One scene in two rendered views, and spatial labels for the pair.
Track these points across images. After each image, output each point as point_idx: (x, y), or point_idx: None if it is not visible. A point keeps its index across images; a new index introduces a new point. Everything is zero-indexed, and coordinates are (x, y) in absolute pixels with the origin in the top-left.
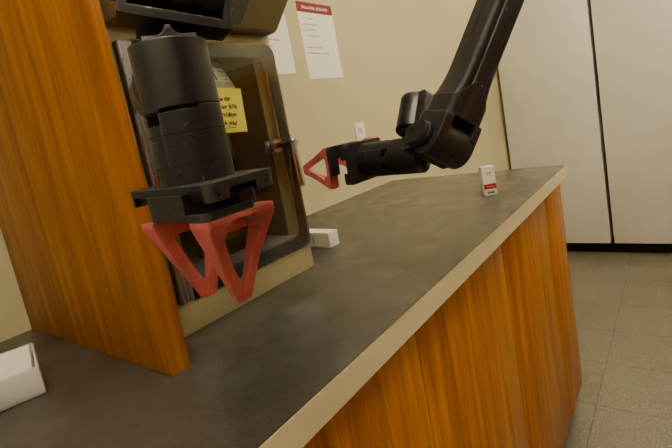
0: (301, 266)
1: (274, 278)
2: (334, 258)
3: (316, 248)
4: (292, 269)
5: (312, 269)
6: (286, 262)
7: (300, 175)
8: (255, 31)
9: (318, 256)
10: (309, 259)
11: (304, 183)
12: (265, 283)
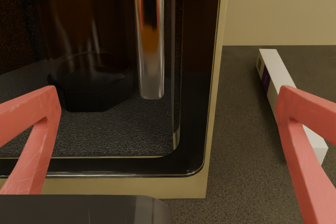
0: (170, 192)
1: (99, 190)
2: (249, 214)
3: (277, 146)
4: (146, 190)
5: (186, 209)
6: (134, 179)
7: (145, 73)
8: None
9: (246, 175)
10: (195, 189)
11: (157, 97)
12: (77, 190)
